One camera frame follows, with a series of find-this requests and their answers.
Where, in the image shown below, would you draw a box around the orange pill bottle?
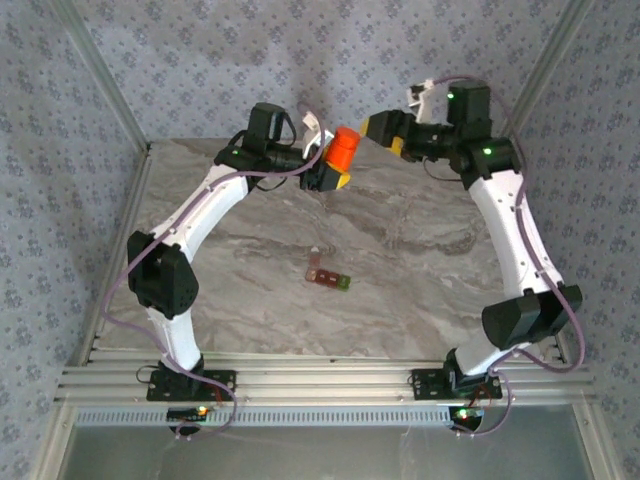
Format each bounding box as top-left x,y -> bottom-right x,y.
323,142 -> 357,170

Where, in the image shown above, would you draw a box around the red pill box marked Thur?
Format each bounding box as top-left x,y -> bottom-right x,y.
304,246 -> 322,282

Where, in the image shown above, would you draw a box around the grey metal panel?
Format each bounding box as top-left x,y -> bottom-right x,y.
59,424 -> 596,480

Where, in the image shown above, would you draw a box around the thin black cable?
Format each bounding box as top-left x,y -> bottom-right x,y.
255,175 -> 290,193
422,157 -> 465,182

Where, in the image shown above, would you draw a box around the aluminium corner post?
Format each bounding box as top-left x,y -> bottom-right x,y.
499,0 -> 596,146
49,0 -> 154,154

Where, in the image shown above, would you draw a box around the narrow aluminium rail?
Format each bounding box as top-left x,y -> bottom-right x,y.
89,348 -> 569,369

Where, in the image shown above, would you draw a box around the wide aluminium rail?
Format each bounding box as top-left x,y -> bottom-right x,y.
53,366 -> 600,405

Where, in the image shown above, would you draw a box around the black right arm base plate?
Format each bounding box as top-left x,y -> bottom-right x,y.
411,368 -> 503,401

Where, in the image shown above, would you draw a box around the grey slotted cable duct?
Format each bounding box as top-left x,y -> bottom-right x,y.
74,405 -> 454,427

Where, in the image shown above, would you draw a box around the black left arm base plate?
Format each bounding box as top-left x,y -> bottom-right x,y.
146,368 -> 237,402

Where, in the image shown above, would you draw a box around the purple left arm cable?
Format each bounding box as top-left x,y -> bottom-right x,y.
101,101 -> 331,441

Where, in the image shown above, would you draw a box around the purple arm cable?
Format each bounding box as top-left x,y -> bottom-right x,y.
430,73 -> 587,440
101,101 -> 331,441

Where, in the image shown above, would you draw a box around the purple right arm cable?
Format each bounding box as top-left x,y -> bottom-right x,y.
430,73 -> 587,440

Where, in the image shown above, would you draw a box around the aluminium frame bar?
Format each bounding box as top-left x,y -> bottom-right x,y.
29,402 -> 79,480
569,399 -> 629,480

